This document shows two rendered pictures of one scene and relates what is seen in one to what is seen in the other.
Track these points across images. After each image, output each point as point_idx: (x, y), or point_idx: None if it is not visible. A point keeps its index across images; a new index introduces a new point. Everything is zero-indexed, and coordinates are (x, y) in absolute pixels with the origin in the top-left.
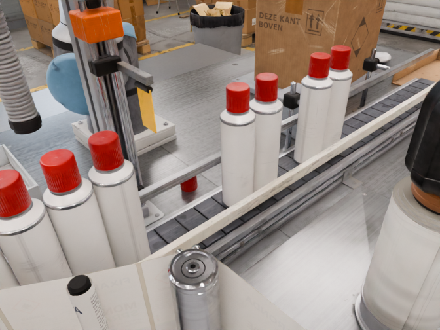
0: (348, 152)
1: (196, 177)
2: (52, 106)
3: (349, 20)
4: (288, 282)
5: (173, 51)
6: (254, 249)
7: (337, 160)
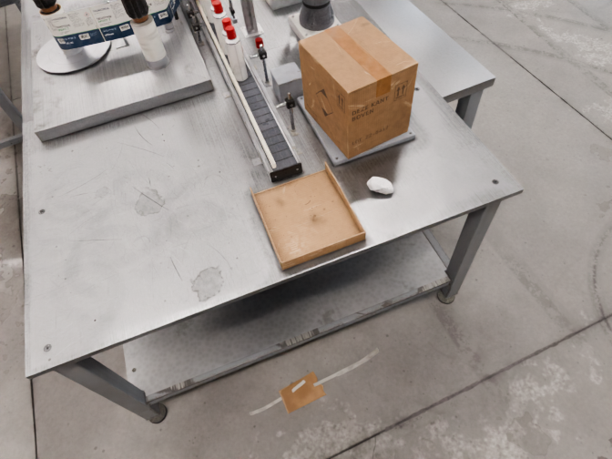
0: (233, 84)
1: (256, 42)
2: (373, 3)
3: (310, 72)
4: (184, 47)
5: (471, 57)
6: (212, 56)
7: (230, 78)
